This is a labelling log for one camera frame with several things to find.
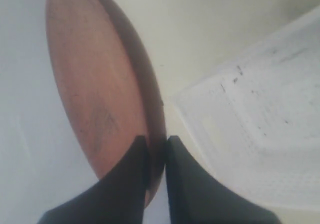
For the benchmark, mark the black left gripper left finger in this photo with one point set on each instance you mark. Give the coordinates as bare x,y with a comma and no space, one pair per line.
117,198

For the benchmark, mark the brown ceramic plate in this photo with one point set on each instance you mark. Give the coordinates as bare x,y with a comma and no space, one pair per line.
106,83

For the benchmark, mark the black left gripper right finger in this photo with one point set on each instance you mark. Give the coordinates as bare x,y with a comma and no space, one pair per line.
195,197

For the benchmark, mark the white woven plastic basket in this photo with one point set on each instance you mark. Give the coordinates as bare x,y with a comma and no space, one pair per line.
255,120

